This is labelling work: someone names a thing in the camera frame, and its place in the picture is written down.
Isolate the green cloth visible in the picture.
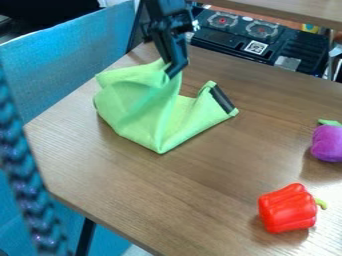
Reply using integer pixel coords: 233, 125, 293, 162
92, 57, 241, 156

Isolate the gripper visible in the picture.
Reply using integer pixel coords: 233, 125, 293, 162
145, 9, 201, 80

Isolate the red toy pepper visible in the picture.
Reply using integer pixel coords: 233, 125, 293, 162
256, 182, 329, 235

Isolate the black electronic device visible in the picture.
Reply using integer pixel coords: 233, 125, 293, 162
189, 7, 334, 78

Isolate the purple plush eggplant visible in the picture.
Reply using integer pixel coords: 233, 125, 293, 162
308, 118, 342, 164

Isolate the blue braided cable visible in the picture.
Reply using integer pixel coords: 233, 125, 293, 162
0, 65, 73, 256

